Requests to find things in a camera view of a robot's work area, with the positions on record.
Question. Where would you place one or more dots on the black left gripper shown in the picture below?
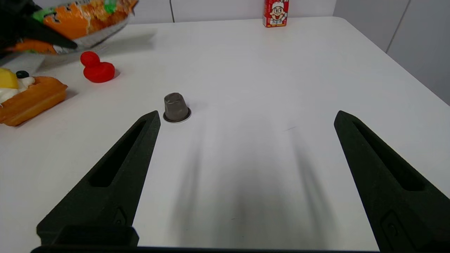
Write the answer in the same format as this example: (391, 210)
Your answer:
(10, 21)

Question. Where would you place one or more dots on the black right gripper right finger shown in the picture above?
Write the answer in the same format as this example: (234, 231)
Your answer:
(397, 207)

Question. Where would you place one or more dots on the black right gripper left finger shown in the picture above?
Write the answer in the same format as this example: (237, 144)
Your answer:
(105, 196)

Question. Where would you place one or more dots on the orange snack bag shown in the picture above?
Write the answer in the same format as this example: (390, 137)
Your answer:
(74, 24)

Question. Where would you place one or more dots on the red rubber duck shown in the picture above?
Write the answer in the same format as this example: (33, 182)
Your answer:
(98, 70)

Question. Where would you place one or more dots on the toy waffle with cream fruit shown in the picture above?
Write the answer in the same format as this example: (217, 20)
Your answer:
(31, 98)

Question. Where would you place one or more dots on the grey coffee capsule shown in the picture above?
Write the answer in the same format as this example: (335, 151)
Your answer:
(175, 107)

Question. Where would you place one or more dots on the red milk carton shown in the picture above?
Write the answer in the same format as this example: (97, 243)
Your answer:
(276, 14)

